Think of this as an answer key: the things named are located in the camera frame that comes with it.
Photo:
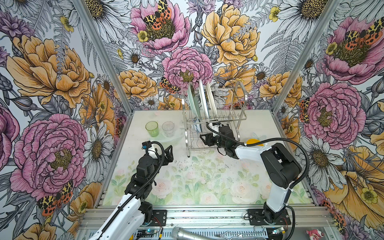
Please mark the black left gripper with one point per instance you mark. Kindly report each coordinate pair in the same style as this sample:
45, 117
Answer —
162, 154

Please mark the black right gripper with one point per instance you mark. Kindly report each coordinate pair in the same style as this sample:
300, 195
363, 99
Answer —
214, 139

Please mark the clear pink glass tumbler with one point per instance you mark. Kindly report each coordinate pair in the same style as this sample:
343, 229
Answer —
168, 129

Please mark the green glass tumbler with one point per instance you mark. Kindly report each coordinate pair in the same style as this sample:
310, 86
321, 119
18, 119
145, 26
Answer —
152, 128

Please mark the yellow plastic bowl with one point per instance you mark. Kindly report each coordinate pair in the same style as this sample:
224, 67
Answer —
255, 141

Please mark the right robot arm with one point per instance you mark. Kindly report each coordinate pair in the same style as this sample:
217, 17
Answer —
283, 169

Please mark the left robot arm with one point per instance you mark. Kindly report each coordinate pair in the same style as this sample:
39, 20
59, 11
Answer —
133, 211

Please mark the metal two-tier dish rack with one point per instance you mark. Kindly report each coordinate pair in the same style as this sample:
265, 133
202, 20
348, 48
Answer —
232, 115

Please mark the white watermelon pattern plate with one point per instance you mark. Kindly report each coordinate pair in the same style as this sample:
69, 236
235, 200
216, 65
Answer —
203, 100

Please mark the teal rimmed plate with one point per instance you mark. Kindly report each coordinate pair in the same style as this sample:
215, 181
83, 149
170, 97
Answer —
194, 105

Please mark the pink white small toy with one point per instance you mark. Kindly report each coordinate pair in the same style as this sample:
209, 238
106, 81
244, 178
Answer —
315, 234

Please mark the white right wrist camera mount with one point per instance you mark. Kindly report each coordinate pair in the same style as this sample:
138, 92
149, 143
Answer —
214, 127

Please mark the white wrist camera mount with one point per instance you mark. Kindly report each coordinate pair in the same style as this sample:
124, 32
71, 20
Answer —
150, 150
214, 127

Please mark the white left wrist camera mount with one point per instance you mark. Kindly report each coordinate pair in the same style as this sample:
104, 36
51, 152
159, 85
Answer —
150, 150

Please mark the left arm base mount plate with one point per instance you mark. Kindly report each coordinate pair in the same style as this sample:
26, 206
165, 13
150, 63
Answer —
159, 218

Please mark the left rear aluminium frame post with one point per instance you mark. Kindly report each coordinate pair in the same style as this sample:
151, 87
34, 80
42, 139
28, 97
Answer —
96, 39

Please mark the aluminium frame post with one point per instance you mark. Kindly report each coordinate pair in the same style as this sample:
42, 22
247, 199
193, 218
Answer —
96, 39
313, 38

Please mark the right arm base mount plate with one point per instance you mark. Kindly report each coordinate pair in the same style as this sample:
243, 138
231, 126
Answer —
261, 217

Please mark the metal wire tool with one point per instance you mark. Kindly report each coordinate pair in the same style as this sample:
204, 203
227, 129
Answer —
254, 233

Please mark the front aluminium rail base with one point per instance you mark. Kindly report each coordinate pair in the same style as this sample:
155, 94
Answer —
215, 219

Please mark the right rear aluminium frame post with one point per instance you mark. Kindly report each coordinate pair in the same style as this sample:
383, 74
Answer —
313, 38

